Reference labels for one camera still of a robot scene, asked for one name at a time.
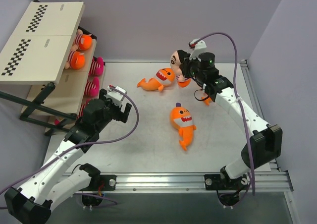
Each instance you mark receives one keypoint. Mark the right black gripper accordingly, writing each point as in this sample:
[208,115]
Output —
[186,68]

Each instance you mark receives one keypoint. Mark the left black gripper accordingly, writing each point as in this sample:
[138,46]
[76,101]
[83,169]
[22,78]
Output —
[119,112]

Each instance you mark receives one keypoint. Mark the black haired doll plush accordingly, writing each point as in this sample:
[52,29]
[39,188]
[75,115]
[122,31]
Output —
[176,59]
[82,41]
[75,60]

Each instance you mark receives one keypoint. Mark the white pink glasses plush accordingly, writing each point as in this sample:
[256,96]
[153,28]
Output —
[57,119]
[92,87]

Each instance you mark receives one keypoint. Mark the orange shark plush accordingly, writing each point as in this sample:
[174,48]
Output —
[163,78]
[181,119]
[207,100]

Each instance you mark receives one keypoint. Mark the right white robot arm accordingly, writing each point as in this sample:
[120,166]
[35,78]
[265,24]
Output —
[223,92]

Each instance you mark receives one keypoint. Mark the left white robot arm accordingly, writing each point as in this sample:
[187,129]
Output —
[41,192]

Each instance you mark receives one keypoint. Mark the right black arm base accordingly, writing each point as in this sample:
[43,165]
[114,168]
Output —
[230,192]

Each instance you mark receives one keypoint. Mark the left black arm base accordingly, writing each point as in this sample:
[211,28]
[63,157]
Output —
[94,196]

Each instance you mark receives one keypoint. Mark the white pink plush on shelf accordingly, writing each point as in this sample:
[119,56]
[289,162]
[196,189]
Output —
[97,67]

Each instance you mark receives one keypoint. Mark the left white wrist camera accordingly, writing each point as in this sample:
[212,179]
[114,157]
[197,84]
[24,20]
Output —
[117,96]

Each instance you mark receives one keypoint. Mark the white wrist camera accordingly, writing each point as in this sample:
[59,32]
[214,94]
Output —
[197,48]
[117,96]

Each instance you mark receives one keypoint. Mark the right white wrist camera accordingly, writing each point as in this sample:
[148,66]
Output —
[197,48]

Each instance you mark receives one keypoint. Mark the cream tiered shelf black frame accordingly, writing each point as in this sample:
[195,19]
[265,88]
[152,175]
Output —
[35,55]

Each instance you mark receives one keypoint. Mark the aluminium table side rail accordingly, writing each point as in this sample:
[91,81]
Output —
[257,105]

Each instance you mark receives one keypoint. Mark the aluminium mounting rail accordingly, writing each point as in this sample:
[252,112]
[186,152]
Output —
[273,181]

